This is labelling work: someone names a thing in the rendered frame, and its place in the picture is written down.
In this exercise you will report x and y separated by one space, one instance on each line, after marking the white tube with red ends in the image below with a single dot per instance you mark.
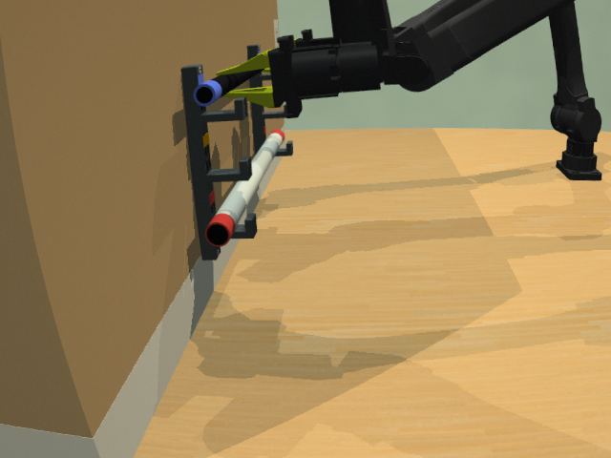
223 224

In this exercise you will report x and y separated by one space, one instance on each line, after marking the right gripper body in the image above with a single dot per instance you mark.
305 42

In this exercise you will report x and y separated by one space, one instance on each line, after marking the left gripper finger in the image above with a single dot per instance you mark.
262 96
258 62

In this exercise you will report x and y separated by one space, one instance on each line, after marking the black metal bar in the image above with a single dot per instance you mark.
210 91

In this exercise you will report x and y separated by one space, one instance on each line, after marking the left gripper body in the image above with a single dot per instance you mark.
296 74

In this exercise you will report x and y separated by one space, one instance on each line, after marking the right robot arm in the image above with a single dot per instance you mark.
578 115

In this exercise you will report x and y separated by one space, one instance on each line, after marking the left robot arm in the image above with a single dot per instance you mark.
432 57

